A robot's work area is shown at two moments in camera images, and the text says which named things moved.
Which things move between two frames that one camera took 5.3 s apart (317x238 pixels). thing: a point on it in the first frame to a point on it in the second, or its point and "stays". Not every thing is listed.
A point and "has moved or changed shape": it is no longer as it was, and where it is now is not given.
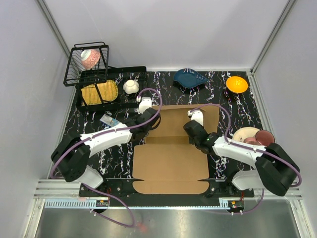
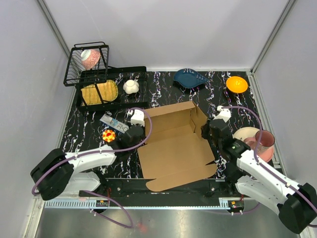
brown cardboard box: [169, 163] has moved or changed shape
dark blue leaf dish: [188, 78] stays
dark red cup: [264, 138] stays
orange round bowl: [237, 84] stays
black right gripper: [190, 141] to [204, 131]
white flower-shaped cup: [131, 87] stays
